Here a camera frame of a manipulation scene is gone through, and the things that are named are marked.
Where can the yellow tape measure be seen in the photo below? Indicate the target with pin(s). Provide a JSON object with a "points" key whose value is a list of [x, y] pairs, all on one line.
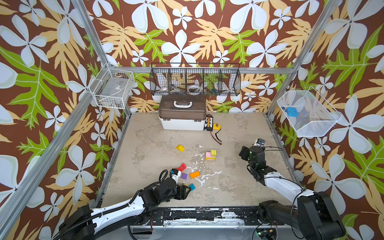
{"points": [[217, 127]]}

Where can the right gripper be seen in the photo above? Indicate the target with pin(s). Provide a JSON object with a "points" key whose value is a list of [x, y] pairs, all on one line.
{"points": [[250, 153]]}

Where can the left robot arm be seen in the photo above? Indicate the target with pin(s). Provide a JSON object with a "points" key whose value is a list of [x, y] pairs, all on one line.
{"points": [[89, 224]]}

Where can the purple cube wood block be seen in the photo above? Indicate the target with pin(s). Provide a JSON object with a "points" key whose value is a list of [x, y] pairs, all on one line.
{"points": [[184, 176]]}

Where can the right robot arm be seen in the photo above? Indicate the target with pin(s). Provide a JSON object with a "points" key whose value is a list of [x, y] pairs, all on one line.
{"points": [[312, 213]]}

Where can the teal cube wood block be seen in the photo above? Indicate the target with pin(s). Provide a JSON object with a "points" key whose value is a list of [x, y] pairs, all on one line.
{"points": [[192, 187]]}

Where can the aluminium frame post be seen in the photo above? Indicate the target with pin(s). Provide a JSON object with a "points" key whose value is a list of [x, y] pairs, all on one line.
{"points": [[314, 34]]}

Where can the black wire wall basket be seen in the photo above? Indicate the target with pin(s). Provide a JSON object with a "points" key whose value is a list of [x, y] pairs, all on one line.
{"points": [[210, 79]]}

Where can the blue small device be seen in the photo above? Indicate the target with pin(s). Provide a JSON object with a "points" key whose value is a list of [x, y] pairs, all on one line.
{"points": [[292, 112]]}

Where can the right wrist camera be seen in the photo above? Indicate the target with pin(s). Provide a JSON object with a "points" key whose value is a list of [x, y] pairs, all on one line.
{"points": [[260, 143]]}

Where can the white storage box brown lid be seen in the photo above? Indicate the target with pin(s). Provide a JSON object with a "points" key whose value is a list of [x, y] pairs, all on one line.
{"points": [[183, 112]]}

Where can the white wire basket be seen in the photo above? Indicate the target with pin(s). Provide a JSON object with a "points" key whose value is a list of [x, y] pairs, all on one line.
{"points": [[111, 88], [316, 115]]}

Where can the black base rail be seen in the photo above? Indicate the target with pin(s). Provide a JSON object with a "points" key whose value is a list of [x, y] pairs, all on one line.
{"points": [[244, 216]]}

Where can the white wire basket right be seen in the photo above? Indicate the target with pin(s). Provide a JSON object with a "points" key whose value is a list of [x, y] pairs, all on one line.
{"points": [[316, 115]]}

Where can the yellow triangular wood block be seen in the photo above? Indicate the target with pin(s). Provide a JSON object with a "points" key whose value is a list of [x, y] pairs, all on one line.
{"points": [[180, 148]]}

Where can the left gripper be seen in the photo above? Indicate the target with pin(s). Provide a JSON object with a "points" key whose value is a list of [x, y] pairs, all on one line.
{"points": [[182, 191]]}

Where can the red arch wood block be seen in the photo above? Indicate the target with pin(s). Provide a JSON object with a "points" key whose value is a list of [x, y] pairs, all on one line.
{"points": [[182, 167]]}

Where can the orange rectangular wood block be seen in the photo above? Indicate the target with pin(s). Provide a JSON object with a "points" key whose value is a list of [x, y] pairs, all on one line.
{"points": [[194, 174]]}

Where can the white wire basket left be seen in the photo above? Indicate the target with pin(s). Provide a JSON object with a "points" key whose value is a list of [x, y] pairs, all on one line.
{"points": [[111, 88]]}

